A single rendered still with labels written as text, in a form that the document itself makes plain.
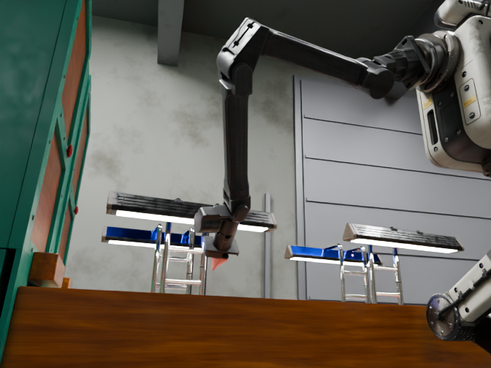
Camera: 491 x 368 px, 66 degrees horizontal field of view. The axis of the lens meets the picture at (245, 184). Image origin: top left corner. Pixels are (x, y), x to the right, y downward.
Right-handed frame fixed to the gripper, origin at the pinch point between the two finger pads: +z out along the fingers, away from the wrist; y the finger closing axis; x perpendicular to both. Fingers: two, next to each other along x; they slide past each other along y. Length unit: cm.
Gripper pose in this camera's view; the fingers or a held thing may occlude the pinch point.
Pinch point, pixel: (213, 266)
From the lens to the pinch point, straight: 120.1
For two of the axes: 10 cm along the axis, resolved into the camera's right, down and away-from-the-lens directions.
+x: 2.0, 5.2, -8.3
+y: -9.3, -1.6, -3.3
